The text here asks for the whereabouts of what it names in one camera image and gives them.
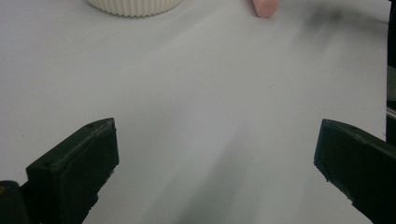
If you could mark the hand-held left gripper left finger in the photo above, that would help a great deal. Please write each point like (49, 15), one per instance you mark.
(70, 174)

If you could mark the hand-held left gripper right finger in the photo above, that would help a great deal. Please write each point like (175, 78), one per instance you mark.
(358, 158)

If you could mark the pink cylindrical stick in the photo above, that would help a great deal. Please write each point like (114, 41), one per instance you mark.
(264, 6)

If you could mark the cream ribbed round container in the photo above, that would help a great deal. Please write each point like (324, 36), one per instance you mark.
(134, 6)

